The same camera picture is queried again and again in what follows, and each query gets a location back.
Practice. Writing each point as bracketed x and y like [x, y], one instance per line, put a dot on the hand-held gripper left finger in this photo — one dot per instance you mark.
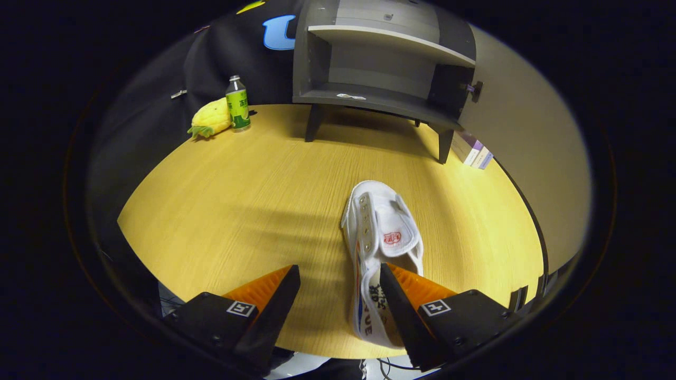
[274, 316]

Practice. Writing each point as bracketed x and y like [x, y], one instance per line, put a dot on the silver cloth clip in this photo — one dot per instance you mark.
[178, 94]

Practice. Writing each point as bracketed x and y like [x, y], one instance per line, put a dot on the yellow plush pineapple toy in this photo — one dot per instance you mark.
[211, 119]

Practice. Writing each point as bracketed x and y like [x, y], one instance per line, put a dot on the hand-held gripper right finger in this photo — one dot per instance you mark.
[401, 311]

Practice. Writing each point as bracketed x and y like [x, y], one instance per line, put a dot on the grey shoe cabinet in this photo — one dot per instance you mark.
[369, 68]

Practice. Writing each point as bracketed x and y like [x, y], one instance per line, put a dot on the green drink bottle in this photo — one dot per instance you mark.
[238, 105]

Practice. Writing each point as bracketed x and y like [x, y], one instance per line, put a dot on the black backdrop cloth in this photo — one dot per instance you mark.
[158, 105]

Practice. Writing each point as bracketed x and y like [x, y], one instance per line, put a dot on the white canvas shoe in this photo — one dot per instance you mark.
[380, 211]

